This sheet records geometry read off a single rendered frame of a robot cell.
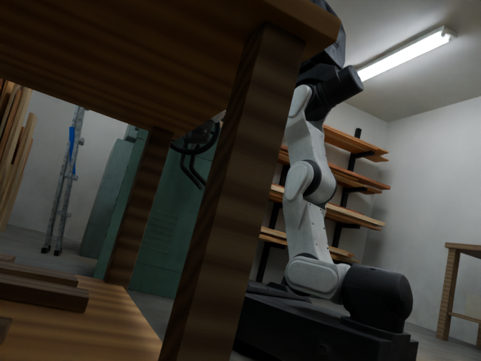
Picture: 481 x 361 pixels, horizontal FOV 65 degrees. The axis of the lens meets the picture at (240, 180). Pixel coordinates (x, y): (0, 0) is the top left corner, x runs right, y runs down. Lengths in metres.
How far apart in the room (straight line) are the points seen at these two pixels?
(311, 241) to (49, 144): 3.46
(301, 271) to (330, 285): 0.11
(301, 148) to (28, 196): 3.33
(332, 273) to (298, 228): 0.23
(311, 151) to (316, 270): 0.45
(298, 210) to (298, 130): 0.33
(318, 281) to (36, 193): 3.51
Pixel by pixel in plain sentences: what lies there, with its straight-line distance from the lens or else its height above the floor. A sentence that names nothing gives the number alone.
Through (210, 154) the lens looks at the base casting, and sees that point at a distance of 1.98.
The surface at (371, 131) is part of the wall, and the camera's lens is 5.96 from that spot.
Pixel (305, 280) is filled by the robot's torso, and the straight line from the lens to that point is 1.29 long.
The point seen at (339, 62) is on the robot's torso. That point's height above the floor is 1.16.
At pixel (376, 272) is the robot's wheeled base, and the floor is 0.34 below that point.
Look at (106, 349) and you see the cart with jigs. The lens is 0.41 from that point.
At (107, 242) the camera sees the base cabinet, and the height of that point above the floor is 0.19.
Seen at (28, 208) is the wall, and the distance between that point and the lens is 4.36.
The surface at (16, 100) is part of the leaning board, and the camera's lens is 3.03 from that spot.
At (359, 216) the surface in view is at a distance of 4.94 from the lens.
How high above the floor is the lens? 0.30
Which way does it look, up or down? 10 degrees up
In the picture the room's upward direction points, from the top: 14 degrees clockwise
